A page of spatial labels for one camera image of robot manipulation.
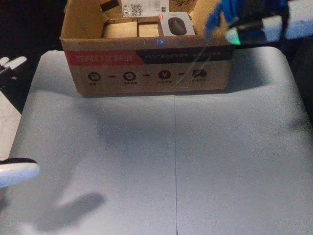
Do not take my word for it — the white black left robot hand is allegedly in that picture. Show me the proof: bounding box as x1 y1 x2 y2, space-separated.
0 55 40 188

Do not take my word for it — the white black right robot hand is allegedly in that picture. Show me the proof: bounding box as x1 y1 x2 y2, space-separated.
224 0 313 47

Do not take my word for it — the blue ethernet cable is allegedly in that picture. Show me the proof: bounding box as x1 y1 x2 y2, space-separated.
204 0 288 37

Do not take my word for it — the white mouse box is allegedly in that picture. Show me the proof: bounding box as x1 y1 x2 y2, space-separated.
158 12 197 37

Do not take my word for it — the printed brown cardboard box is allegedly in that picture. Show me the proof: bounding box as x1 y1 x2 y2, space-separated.
60 0 235 97

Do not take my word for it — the light grey table cover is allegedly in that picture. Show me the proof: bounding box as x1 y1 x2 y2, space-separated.
6 46 313 235

